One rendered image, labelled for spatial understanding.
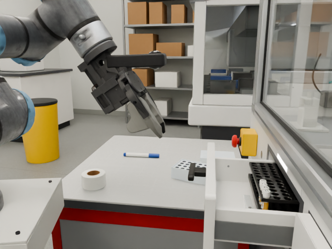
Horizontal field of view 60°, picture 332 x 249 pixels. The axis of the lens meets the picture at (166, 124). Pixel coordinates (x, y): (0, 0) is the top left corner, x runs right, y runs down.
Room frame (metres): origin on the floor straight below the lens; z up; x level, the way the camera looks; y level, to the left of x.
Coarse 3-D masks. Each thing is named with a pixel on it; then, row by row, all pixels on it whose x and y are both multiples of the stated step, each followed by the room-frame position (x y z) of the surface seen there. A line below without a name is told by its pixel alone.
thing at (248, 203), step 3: (246, 195) 0.57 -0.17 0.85; (249, 195) 0.57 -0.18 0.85; (246, 198) 0.55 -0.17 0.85; (249, 198) 0.55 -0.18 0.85; (246, 201) 0.54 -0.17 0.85; (249, 201) 0.54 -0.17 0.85; (246, 204) 0.53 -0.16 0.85; (249, 204) 0.53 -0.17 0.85; (246, 207) 0.52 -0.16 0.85; (249, 207) 0.51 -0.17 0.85; (252, 207) 0.52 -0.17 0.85
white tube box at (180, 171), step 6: (180, 162) 0.90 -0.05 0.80; (186, 162) 0.90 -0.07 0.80; (192, 162) 0.90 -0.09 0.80; (198, 162) 0.89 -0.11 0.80; (174, 168) 0.84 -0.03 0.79; (180, 168) 0.83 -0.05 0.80; (186, 168) 0.84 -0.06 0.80; (174, 174) 0.84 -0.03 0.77; (180, 174) 0.83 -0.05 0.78; (186, 174) 0.82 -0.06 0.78; (186, 180) 0.82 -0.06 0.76; (198, 180) 0.81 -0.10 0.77; (204, 180) 0.80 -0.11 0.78
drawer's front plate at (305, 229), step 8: (296, 216) 0.37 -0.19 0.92; (304, 216) 0.36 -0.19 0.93; (296, 224) 0.36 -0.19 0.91; (304, 224) 0.34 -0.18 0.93; (312, 224) 0.34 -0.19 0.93; (296, 232) 0.36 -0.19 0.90; (304, 232) 0.33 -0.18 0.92; (312, 232) 0.32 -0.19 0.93; (320, 232) 0.32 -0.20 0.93; (296, 240) 0.35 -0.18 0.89; (304, 240) 0.33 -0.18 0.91; (312, 240) 0.30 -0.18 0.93; (320, 240) 0.30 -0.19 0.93; (296, 248) 0.35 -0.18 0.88; (304, 248) 0.32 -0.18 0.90; (312, 248) 0.30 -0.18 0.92; (320, 248) 0.29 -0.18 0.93; (328, 248) 0.29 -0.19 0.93
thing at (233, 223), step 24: (216, 168) 0.67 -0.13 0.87; (240, 168) 0.66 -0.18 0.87; (216, 192) 0.60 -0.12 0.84; (240, 192) 0.60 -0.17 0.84; (216, 216) 0.43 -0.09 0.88; (240, 216) 0.43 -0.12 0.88; (264, 216) 0.42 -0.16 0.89; (288, 216) 0.41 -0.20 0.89; (216, 240) 0.43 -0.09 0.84; (240, 240) 0.42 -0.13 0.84; (264, 240) 0.42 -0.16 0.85; (288, 240) 0.41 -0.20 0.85
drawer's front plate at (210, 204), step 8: (208, 144) 0.68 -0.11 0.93; (208, 152) 0.62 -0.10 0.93; (208, 160) 0.57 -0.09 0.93; (208, 168) 0.52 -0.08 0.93; (208, 176) 0.49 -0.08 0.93; (208, 184) 0.46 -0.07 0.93; (208, 192) 0.43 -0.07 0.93; (208, 200) 0.42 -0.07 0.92; (208, 208) 0.42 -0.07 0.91; (208, 216) 0.42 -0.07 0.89; (208, 224) 0.42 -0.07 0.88; (208, 232) 0.42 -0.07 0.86; (208, 240) 0.42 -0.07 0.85; (208, 248) 0.42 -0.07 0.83
